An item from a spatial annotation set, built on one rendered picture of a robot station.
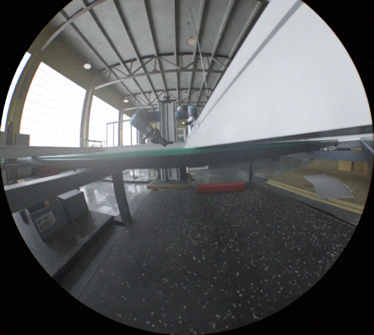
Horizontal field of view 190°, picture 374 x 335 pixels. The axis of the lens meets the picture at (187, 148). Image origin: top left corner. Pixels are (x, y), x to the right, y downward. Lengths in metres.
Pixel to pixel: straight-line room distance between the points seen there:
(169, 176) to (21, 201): 2.00
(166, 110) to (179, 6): 6.83
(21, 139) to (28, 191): 7.07
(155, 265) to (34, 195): 0.28
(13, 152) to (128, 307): 0.88
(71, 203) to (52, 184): 0.35
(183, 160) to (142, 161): 0.09
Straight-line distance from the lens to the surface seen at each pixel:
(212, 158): 0.23
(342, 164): 1.15
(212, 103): 0.16
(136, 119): 0.81
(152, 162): 0.23
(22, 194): 0.23
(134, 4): 8.04
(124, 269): 0.34
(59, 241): 0.51
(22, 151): 0.95
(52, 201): 0.59
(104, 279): 0.34
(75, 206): 0.61
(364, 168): 1.11
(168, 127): 2.02
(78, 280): 0.41
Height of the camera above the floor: 0.86
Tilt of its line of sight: level
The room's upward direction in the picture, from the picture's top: 3 degrees counter-clockwise
